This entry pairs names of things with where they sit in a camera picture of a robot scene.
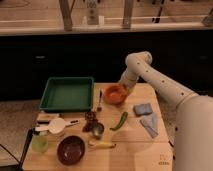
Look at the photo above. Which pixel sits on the green plastic tray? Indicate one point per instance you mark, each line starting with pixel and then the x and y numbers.
pixel 68 94

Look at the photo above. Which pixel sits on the green chili pepper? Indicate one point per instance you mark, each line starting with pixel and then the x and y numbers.
pixel 121 122

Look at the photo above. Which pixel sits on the blue folded cloth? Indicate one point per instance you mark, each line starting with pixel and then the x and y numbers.
pixel 142 109

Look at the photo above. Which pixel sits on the small metal cup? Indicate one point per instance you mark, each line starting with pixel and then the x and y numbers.
pixel 98 130

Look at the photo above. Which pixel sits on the dark maroon bowl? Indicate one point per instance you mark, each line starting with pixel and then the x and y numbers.
pixel 70 150

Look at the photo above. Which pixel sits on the green plastic cup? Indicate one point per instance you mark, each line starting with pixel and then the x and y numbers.
pixel 39 143

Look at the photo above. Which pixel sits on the light blue crumpled cloth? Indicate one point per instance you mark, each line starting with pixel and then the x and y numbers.
pixel 150 123

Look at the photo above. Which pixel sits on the red orange bowl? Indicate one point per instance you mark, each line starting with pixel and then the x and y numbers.
pixel 115 94

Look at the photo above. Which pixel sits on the yellow banana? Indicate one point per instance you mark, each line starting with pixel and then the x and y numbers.
pixel 101 144

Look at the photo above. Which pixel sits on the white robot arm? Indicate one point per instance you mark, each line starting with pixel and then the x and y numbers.
pixel 193 141

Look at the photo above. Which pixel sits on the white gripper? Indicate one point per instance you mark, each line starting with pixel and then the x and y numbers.
pixel 128 80

